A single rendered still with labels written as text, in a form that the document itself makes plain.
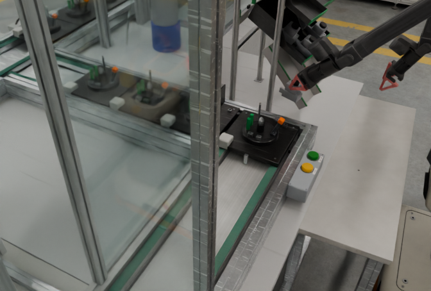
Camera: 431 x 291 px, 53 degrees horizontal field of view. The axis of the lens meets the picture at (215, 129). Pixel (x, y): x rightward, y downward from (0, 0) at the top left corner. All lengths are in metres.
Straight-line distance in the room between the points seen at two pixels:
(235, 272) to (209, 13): 0.91
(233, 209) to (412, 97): 2.75
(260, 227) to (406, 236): 1.18
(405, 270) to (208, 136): 1.81
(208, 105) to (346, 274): 2.06
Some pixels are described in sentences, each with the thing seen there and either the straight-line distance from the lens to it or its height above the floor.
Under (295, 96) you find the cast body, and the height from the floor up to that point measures 1.12.
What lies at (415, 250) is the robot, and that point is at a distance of 2.36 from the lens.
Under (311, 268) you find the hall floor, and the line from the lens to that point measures 2.48.
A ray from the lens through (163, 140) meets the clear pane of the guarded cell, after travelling 0.47.
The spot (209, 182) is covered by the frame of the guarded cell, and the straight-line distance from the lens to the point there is 0.61.
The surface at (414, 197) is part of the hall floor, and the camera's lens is 3.03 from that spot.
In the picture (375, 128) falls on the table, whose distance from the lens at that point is 1.99.
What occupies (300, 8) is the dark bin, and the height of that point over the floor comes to 1.38.
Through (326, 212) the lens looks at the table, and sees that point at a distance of 1.57.
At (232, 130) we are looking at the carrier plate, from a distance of 1.66.
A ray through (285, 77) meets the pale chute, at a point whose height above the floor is 1.11.
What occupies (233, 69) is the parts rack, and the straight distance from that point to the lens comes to 1.79.
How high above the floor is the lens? 2.01
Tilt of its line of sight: 39 degrees down
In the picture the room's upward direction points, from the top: 2 degrees clockwise
